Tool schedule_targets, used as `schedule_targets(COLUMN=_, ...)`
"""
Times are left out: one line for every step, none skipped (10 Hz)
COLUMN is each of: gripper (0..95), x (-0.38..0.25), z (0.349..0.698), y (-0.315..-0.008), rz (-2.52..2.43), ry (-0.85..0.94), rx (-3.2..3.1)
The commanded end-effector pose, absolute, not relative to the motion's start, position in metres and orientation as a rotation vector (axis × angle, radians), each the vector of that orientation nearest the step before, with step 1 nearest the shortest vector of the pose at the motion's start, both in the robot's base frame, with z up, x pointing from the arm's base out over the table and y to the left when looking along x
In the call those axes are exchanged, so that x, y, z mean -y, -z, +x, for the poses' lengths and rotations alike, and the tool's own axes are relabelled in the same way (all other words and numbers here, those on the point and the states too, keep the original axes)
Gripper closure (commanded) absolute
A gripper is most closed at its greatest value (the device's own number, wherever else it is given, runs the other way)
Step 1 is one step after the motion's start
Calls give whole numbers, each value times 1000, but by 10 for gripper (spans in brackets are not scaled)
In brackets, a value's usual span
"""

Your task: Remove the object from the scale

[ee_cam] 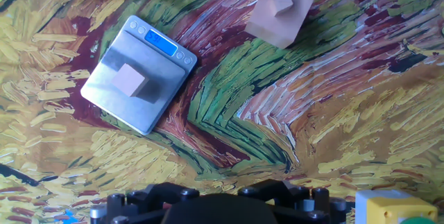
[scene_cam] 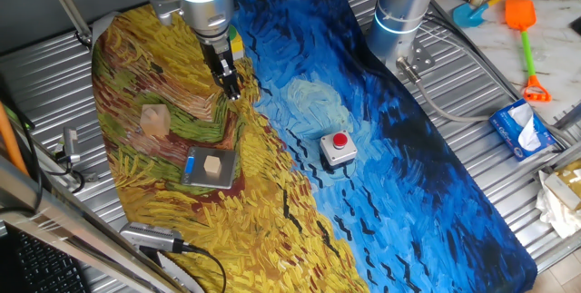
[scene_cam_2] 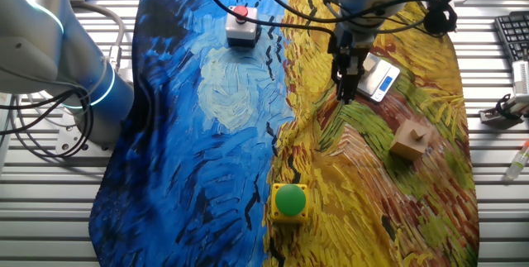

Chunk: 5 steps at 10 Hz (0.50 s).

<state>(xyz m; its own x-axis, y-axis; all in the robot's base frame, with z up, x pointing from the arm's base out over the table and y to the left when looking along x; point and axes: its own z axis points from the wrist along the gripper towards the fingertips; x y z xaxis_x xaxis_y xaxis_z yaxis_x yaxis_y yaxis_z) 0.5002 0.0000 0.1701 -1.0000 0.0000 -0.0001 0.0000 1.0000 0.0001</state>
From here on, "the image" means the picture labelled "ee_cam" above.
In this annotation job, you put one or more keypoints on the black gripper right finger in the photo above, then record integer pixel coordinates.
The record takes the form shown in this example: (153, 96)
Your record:
(298, 203)

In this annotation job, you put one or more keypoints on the small wooden cube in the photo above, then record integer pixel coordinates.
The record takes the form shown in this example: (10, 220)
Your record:
(128, 80)

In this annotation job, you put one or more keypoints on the small wooden peg piece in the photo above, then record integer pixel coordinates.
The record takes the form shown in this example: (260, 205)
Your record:
(281, 3)

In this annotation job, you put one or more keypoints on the silver digital kitchen scale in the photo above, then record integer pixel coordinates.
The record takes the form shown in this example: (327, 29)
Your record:
(104, 95)

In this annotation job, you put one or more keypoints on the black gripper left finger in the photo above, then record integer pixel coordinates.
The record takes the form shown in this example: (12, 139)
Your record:
(138, 203)

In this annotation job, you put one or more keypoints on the Van Gogh print table mat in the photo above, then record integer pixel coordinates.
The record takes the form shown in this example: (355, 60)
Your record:
(312, 113)

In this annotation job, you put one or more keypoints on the yellow box green button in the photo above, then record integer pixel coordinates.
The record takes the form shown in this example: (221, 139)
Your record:
(392, 210)

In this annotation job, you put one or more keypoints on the large wooden block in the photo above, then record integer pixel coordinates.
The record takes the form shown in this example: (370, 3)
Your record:
(274, 30)

